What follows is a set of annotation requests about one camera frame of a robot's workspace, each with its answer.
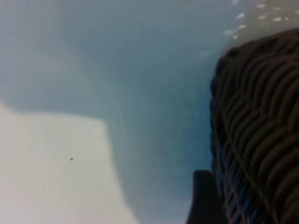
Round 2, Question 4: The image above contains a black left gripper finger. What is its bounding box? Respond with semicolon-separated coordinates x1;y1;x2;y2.
185;170;225;224

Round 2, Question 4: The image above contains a dark brown woven wicker basket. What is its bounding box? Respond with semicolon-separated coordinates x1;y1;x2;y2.
209;27;299;224

